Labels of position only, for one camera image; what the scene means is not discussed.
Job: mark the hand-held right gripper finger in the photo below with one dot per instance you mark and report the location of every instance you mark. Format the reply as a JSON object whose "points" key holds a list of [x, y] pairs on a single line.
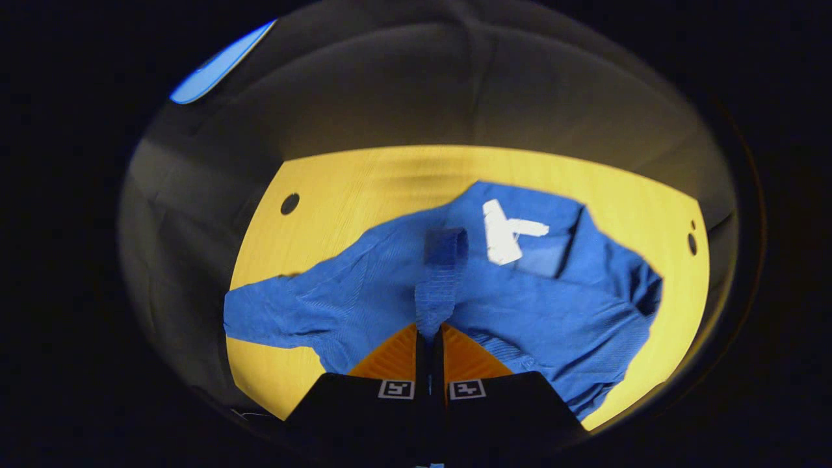
{"points": [[422, 364], [438, 364]]}

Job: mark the black backdrop cloth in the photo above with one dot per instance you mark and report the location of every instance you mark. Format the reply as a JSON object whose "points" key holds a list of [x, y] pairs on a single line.
{"points": [[455, 91]]}

